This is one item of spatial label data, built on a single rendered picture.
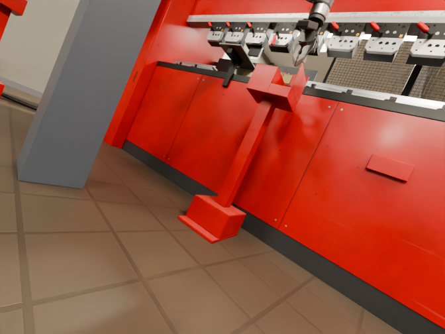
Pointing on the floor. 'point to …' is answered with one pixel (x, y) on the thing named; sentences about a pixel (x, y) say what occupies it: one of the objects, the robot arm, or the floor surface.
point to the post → (411, 80)
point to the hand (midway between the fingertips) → (296, 62)
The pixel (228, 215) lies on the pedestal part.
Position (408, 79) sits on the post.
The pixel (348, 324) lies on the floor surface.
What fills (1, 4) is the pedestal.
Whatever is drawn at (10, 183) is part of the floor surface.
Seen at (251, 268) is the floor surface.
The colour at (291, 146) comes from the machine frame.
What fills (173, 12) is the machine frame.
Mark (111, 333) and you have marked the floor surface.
